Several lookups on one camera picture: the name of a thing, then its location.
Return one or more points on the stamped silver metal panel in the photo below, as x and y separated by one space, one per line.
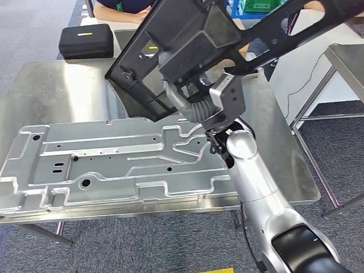
113 177

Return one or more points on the stainless steel workbench table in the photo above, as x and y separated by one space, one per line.
347 64
57 90

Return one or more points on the white cabinet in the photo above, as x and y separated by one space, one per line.
298 75

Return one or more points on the yellow tape floor square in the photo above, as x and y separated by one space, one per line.
216 271

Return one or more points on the black plastic panel part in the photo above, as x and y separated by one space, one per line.
184 37

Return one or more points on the green plastic crate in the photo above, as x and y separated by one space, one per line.
258 5

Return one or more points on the black hard case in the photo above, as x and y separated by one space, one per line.
85 41

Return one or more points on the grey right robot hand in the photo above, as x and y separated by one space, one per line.
179 103

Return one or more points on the grey box with yellow label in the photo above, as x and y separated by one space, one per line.
122 39

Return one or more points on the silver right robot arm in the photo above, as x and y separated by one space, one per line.
250 169

